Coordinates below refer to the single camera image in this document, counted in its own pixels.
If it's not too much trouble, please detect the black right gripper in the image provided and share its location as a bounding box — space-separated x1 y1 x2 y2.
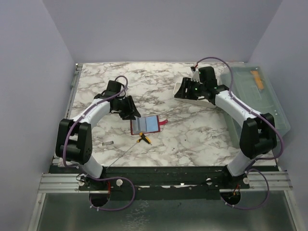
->
174 78 205 101

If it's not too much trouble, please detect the red card holder wallet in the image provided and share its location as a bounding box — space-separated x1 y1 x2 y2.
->
130 115 168 135

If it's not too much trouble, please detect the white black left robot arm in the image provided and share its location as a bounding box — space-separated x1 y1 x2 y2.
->
55 76 141 190

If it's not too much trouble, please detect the clear plastic storage box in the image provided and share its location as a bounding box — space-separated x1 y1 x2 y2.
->
219 63 291 148

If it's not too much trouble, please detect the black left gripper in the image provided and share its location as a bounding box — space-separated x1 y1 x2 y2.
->
114 95 141 120

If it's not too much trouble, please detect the black aluminium mounting rail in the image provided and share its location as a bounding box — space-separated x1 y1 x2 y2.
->
38 166 293 201

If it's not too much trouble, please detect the orange tool in box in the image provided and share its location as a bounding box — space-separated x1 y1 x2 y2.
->
250 70 264 90

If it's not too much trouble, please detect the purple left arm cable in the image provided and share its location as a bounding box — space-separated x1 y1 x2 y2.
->
62 76 135 212

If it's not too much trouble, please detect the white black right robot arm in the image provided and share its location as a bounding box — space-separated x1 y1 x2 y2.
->
174 66 277 189

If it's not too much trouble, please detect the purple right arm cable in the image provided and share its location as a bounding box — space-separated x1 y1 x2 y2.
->
193 57 287 210

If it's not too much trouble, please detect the white rectangular plastic tray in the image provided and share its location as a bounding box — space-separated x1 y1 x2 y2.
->
173 82 216 109

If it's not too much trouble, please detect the small metal bar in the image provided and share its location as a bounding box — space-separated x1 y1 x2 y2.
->
102 141 114 146

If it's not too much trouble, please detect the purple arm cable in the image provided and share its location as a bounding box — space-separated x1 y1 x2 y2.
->
62 76 135 212
193 57 287 210

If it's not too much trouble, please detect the yellow black T-handle hex key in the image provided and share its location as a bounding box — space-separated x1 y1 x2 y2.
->
104 132 153 170

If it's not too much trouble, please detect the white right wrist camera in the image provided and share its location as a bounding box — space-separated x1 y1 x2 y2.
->
191 66 200 82

